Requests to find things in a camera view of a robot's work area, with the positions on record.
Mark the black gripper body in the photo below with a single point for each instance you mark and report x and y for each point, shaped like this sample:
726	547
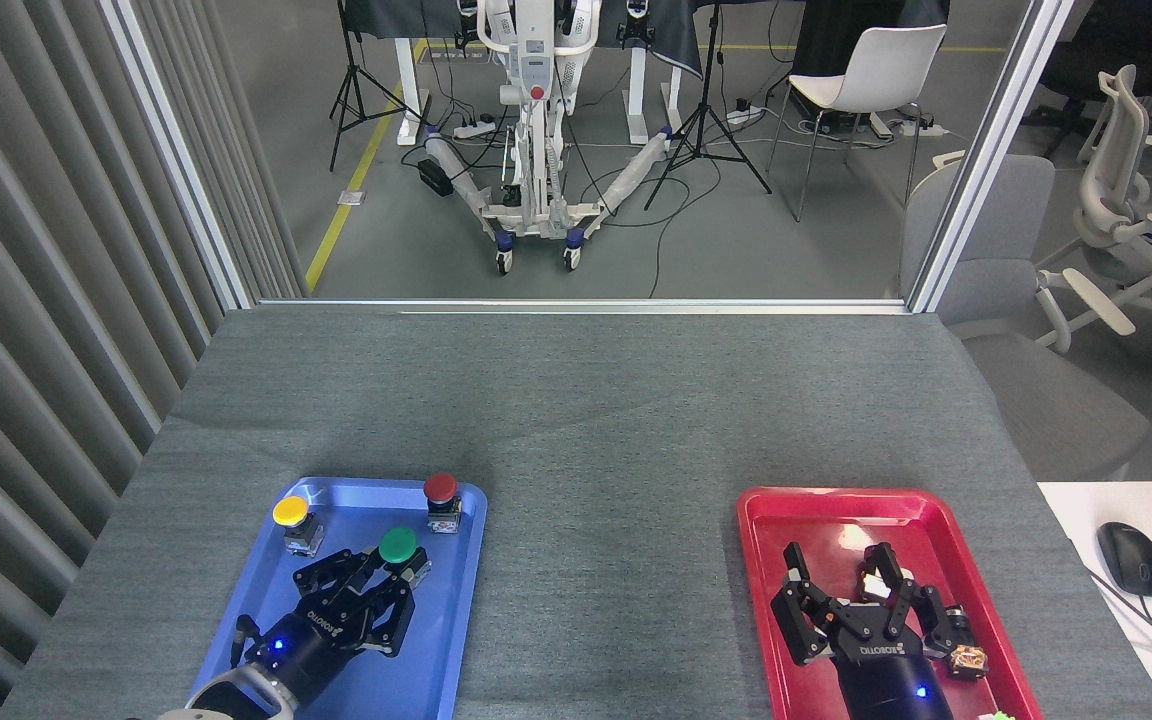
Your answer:
886	685
301	650

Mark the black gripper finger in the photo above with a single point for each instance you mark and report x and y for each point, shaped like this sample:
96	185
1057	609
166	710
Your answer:
801	625
361	562
391	620
921	615

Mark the green push button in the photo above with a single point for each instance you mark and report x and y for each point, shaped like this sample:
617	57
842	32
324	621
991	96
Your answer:
398	545

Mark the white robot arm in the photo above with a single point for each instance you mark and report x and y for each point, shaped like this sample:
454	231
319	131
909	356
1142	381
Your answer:
236	700

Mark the yellow push button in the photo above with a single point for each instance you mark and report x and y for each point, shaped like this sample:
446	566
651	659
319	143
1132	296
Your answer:
291	511

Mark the red push button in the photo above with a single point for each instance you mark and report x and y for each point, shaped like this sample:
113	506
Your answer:
441	490

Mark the blue plastic tray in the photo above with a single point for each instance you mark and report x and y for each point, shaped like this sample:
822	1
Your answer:
436	650

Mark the red plastic tray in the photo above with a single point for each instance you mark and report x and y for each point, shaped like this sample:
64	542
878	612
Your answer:
766	560

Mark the small green object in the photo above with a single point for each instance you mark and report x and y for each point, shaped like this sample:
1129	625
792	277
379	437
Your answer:
998	716

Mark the black computer mouse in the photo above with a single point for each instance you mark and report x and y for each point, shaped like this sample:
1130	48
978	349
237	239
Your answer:
1131	560

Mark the grey upholstered chair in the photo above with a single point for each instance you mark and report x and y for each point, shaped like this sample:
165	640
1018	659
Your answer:
1006	300

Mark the grey floor plate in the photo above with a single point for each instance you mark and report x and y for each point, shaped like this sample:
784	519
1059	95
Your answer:
352	198

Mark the black power adapter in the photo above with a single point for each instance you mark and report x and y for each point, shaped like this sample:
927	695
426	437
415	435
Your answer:
435	178

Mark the white power strip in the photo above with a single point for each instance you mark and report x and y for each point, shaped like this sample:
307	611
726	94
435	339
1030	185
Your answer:
921	128
474	128

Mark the white table leg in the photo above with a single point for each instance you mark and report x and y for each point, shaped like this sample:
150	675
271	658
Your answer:
408	90
639	95

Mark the white ergonomic office chair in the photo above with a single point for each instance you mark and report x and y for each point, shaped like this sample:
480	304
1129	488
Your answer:
1121	180

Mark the black tripod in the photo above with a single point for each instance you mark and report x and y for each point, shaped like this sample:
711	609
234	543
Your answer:
704	120
351	80

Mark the white stand on wheels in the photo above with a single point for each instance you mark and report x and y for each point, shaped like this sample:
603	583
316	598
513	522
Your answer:
536	60

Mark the white plastic chair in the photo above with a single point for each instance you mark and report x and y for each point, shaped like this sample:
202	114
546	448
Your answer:
876	70

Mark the black office chair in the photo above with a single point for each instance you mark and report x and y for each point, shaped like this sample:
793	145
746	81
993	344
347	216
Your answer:
1106	50

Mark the black and white switch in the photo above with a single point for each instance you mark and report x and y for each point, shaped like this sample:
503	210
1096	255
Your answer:
872	585

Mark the black switch with brown end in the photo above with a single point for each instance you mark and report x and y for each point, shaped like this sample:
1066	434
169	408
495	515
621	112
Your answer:
966	662

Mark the silver table rail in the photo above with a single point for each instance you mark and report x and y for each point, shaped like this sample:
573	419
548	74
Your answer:
586	305

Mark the silver post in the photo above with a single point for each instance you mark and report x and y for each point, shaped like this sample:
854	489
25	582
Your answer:
986	150
176	150

